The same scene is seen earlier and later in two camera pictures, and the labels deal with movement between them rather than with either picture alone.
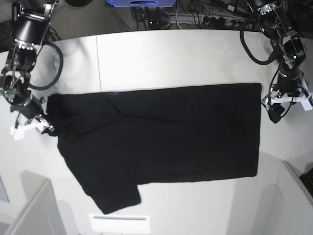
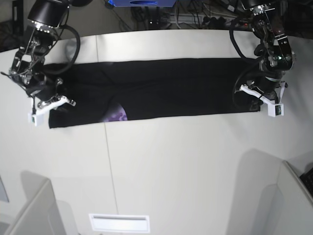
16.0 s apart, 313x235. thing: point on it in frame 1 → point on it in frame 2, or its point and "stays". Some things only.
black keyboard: (307, 178) stays
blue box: (143, 3) stays
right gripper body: (290, 82) → (269, 82)
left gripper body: (28, 105) → (43, 89)
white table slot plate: (120, 223) stays
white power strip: (209, 19) stays
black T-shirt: (113, 140) → (116, 90)
